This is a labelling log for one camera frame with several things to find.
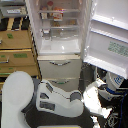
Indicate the white fridge door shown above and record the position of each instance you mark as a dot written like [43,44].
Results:
[107,39]

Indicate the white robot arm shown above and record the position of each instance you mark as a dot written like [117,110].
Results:
[20,91]

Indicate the upper fridge drawer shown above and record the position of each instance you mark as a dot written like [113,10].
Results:
[60,66]

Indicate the fridge drawer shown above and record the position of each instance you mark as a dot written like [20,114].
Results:
[60,66]
[66,84]

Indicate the lower fridge drawer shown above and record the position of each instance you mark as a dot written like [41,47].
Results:
[66,84]

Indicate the white refrigerator body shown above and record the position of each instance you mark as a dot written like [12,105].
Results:
[66,37]

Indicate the wooden drawer cabinet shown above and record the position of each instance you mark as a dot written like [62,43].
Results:
[17,48]

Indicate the orange food package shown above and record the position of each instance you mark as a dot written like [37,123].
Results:
[58,14]

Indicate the white blue mobile robot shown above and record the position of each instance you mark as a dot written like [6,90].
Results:
[104,92]

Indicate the red-capped food jar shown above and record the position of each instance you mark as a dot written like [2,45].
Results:
[50,5]

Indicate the grey box on cabinet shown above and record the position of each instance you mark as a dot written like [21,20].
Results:
[13,11]

